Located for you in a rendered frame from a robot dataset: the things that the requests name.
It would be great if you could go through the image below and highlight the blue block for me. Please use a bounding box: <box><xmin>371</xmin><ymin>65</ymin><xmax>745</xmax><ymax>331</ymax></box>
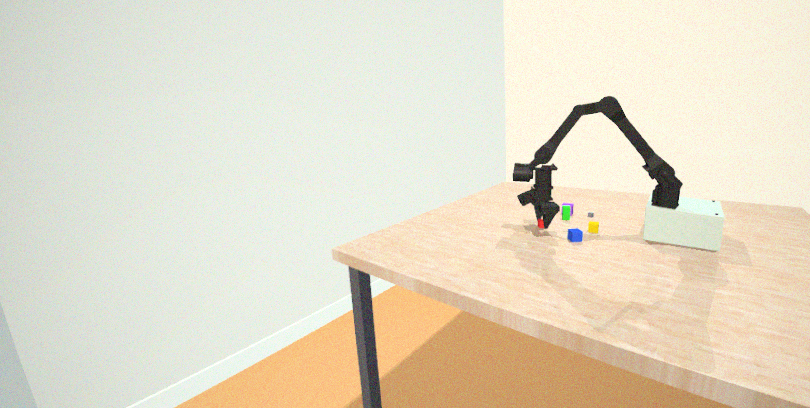
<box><xmin>567</xmin><ymin>229</ymin><xmax>583</xmax><ymax>242</ymax></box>

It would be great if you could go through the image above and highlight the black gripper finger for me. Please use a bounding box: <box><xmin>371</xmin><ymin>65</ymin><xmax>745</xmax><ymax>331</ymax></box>
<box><xmin>530</xmin><ymin>203</ymin><xmax>542</xmax><ymax>220</ymax></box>
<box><xmin>538</xmin><ymin>211</ymin><xmax>558</xmax><ymax>229</ymax></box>

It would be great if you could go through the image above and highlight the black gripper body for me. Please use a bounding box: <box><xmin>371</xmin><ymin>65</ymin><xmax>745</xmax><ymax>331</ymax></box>
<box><xmin>533</xmin><ymin>182</ymin><xmax>560</xmax><ymax>213</ymax></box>

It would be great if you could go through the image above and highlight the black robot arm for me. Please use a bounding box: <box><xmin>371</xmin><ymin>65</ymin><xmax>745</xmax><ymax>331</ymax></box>
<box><xmin>513</xmin><ymin>96</ymin><xmax>683</xmax><ymax>209</ymax></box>

